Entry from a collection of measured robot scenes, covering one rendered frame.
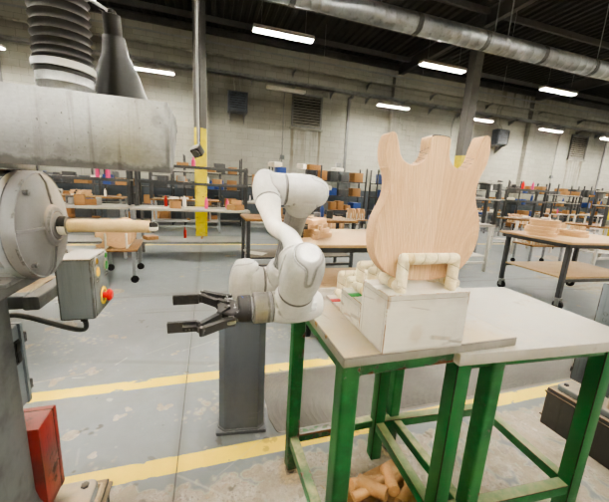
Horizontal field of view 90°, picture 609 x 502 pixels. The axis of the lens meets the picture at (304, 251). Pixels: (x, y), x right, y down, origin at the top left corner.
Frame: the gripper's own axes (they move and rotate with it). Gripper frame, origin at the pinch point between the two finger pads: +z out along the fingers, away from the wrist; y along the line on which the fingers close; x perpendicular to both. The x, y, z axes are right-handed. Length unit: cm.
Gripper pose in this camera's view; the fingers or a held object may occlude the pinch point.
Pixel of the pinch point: (174, 312)
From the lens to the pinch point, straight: 90.5
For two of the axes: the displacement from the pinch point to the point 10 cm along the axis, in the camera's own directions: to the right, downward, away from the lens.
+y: -2.8, -3.6, 8.9
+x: 1.0, -9.3, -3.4
